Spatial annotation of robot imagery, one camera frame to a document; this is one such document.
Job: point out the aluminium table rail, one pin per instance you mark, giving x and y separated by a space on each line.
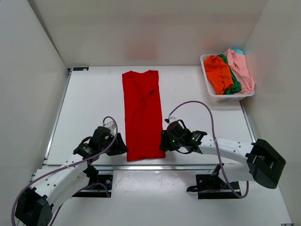
155 167

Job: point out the white plastic basket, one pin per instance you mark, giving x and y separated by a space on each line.
211 91

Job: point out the green t-shirt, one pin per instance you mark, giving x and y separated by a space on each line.
236 86

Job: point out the red t-shirt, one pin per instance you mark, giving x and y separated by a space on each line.
143 115

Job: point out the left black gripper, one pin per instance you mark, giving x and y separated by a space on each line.
120 147

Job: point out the orange t-shirt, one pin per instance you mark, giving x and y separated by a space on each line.
218 74

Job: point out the light blue t-shirt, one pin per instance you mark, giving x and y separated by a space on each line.
238 51

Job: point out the pink t-shirt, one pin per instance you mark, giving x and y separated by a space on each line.
237 64

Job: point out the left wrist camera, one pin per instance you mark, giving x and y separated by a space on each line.
111 125

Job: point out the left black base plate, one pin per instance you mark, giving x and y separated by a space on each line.
99 186

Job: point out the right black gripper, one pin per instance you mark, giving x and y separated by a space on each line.
165 145

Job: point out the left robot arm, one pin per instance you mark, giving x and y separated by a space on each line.
36 203

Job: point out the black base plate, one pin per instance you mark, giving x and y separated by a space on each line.
99 186
212 188

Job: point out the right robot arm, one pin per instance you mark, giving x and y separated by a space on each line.
257 161

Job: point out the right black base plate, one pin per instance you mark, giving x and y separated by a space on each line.
212 188

